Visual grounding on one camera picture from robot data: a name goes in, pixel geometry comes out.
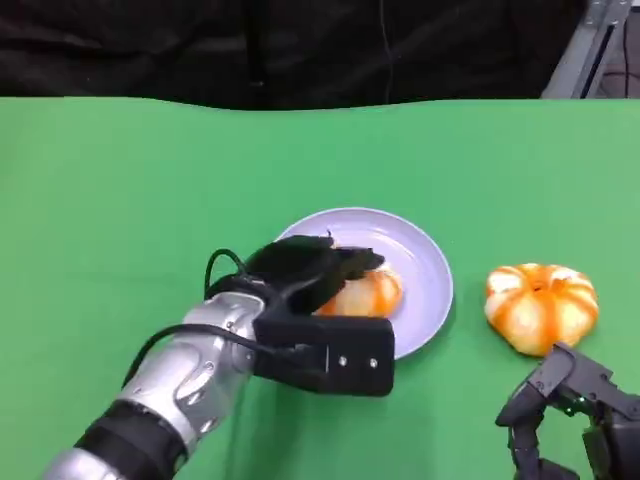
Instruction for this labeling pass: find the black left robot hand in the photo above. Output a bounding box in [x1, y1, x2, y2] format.
[244, 234, 386, 317]

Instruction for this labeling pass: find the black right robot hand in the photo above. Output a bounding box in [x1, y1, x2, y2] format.
[494, 342, 640, 480]

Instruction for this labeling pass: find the orange white toy bread roll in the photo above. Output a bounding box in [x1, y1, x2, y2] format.
[483, 262, 600, 357]
[313, 263, 404, 319]

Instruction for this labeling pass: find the green table cloth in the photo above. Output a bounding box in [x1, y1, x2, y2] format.
[0, 96, 640, 480]

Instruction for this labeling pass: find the lilac plate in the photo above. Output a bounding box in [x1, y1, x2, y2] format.
[273, 207, 455, 361]

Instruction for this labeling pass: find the black backdrop curtain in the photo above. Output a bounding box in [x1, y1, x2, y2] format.
[0, 0, 587, 112]

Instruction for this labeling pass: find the looped black wrist cable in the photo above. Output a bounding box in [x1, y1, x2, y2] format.
[202, 248, 264, 302]

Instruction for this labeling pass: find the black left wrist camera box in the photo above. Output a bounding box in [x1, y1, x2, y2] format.
[252, 312, 396, 398]

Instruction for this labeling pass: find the long black arm cable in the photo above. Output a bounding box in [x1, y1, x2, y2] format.
[121, 323, 326, 387]

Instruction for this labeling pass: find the aluminium frame profile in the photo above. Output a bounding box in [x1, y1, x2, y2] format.
[539, 0, 640, 100]

